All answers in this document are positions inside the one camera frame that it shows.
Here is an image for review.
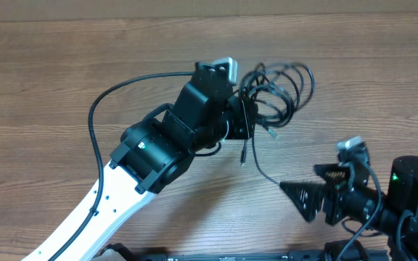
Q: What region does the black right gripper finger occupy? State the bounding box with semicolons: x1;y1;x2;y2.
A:
313;163;350;181
279;181;326;223

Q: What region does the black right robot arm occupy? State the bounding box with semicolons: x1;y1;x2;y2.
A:
279;156;418;260

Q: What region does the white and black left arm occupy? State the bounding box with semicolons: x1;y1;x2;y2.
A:
26;62;252;260

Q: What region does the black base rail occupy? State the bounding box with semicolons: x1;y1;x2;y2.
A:
92;242;390;261

